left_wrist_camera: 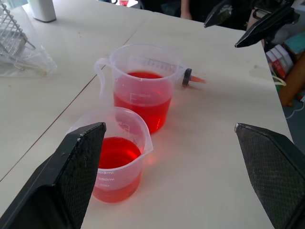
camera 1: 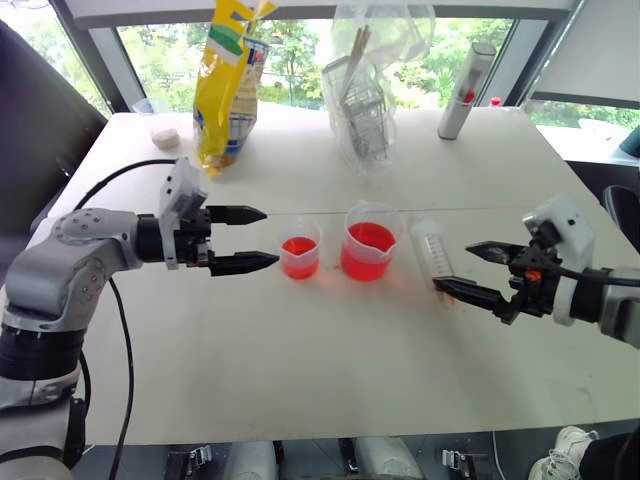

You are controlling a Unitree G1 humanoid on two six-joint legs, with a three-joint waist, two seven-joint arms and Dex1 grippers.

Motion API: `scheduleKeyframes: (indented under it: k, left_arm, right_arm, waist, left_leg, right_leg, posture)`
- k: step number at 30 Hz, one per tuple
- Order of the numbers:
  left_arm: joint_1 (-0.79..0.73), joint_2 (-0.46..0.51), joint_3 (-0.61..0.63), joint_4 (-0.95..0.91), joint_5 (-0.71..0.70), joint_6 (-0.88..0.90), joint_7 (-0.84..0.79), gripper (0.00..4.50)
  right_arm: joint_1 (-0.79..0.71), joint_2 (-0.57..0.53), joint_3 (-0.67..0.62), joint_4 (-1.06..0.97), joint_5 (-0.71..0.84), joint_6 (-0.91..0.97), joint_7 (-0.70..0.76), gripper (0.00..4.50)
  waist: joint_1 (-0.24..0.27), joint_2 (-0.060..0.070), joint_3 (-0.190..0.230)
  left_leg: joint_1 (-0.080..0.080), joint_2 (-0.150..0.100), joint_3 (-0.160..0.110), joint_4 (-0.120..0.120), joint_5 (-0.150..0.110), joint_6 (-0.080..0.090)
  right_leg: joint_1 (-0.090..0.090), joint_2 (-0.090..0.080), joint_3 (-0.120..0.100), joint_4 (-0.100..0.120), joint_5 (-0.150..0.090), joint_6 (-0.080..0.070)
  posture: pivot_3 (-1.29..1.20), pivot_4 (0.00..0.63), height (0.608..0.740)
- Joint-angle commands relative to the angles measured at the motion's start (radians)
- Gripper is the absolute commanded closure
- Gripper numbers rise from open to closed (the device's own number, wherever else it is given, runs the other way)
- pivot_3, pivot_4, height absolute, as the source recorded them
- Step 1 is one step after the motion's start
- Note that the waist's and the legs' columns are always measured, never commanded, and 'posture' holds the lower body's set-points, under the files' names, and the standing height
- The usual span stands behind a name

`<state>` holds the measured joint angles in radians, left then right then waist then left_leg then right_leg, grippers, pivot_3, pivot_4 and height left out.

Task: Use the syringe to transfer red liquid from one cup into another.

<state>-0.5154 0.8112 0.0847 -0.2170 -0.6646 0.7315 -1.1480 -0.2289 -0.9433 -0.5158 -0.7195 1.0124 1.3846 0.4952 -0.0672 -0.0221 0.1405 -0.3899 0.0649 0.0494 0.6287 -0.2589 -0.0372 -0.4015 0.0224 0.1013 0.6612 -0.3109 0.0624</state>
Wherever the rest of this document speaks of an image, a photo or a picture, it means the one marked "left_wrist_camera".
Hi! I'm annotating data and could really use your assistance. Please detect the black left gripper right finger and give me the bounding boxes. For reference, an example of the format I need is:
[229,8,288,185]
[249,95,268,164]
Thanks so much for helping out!
[234,123,305,229]

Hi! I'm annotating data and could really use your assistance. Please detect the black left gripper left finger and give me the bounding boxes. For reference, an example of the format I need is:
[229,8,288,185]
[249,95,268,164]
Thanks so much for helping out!
[0,122,107,229]

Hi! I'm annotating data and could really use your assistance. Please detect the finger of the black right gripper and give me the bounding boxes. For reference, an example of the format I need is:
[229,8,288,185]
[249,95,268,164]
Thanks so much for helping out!
[203,0,234,28]
[234,6,295,49]

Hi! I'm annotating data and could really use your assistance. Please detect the small beaker with red liquid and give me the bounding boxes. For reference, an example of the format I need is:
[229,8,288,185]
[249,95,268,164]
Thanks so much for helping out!
[68,106,153,204]

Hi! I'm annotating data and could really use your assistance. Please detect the clear syringe with orange tip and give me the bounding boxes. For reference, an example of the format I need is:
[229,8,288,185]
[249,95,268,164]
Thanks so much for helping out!
[128,56,207,90]

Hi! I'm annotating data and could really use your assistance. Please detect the large beaker with red liquid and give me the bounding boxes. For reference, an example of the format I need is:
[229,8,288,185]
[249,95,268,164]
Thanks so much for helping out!
[93,43,181,135]

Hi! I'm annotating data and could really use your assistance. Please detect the teal box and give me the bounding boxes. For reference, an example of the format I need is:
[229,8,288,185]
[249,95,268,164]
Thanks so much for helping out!
[283,32,305,56]

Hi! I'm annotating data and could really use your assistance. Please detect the stack of white red boxes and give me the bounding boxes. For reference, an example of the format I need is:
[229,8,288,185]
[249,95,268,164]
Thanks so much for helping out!
[265,44,295,80]

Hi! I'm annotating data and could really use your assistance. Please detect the person in dark clothes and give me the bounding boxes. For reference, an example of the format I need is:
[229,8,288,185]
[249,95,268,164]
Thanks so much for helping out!
[140,0,254,31]

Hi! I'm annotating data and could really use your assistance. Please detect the brown wooden furniture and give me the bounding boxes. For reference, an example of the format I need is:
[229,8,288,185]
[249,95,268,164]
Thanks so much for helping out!
[278,51,305,107]

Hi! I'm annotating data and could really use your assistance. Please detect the clear plastic bag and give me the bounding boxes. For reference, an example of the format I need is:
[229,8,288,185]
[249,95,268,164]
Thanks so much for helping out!
[0,44,58,78]

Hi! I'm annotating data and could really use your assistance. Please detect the white cylindrical container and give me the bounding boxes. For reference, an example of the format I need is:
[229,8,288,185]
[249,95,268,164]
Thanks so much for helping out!
[27,0,57,23]

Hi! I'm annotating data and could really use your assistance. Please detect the white cable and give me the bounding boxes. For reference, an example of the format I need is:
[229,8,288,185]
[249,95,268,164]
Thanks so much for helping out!
[285,94,305,119]

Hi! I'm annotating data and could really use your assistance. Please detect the metal wire rack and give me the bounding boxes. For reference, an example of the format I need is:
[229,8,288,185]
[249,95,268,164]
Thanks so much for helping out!
[0,3,37,57]

